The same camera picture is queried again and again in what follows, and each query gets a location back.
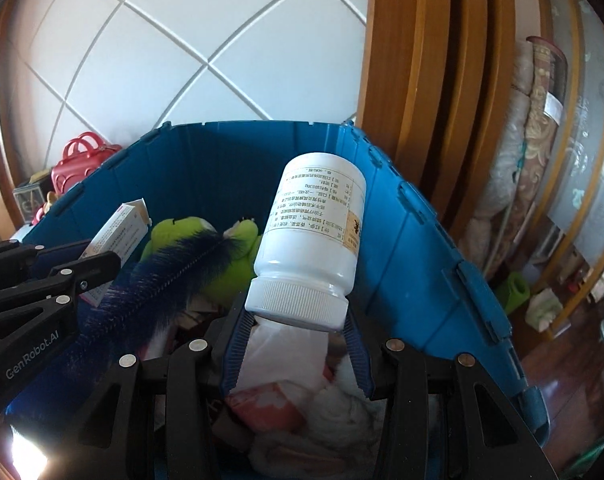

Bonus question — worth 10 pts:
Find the frosted glass sliding door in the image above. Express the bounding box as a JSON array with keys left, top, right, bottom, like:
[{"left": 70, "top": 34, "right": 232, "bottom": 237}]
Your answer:
[{"left": 532, "top": 0, "right": 604, "bottom": 341}]

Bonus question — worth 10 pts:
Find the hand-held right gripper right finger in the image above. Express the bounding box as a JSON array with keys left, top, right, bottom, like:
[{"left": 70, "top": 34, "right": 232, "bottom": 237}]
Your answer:
[{"left": 342, "top": 310, "right": 558, "bottom": 480}]

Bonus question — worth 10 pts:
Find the blue plastic storage crate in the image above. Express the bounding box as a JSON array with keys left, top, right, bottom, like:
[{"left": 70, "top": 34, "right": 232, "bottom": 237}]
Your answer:
[{"left": 19, "top": 120, "right": 553, "bottom": 480}]

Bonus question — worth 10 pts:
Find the white fluffy cloth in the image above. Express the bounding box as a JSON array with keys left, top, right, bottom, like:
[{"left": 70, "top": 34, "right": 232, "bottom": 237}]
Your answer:
[{"left": 252, "top": 375, "right": 383, "bottom": 476}]

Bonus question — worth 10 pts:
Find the blue bottle brush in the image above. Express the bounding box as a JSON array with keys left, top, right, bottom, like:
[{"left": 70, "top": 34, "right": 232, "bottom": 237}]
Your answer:
[{"left": 4, "top": 229, "right": 247, "bottom": 426}]

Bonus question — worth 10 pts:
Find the pink and white carton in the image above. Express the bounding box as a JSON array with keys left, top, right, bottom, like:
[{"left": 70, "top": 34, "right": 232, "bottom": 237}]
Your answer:
[{"left": 226, "top": 380, "right": 307, "bottom": 433}]

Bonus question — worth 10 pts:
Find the red toy suitcase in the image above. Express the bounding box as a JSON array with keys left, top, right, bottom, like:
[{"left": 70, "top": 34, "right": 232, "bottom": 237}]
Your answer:
[{"left": 50, "top": 132, "right": 123, "bottom": 196}]

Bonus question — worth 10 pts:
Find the white and orange medicine box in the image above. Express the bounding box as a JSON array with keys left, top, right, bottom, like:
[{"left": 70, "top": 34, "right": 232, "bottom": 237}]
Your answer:
[{"left": 79, "top": 199, "right": 153, "bottom": 307}]

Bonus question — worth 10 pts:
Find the white medicine bottle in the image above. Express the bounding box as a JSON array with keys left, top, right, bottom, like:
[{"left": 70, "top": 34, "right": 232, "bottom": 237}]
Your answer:
[{"left": 244, "top": 154, "right": 367, "bottom": 332}]

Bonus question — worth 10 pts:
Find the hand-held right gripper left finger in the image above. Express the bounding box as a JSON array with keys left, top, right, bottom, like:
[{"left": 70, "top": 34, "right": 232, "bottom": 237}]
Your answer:
[{"left": 72, "top": 306, "right": 255, "bottom": 480}]

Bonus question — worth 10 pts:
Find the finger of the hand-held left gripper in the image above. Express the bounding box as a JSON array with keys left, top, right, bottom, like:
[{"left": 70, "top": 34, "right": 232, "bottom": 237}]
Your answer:
[
  {"left": 0, "top": 251, "right": 122, "bottom": 323},
  {"left": 0, "top": 240, "right": 90, "bottom": 288}
]

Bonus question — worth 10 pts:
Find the black gift box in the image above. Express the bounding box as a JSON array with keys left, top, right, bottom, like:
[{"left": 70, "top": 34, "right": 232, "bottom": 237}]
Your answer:
[{"left": 12, "top": 180, "right": 47, "bottom": 226}]

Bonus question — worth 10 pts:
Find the white and green packet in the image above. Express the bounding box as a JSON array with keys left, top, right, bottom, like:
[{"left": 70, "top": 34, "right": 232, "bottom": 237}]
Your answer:
[{"left": 526, "top": 287, "right": 563, "bottom": 331}]

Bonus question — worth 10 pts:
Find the lime green plush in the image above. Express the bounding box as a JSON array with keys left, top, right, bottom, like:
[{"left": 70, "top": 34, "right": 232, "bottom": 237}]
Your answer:
[{"left": 140, "top": 216, "right": 263, "bottom": 306}]

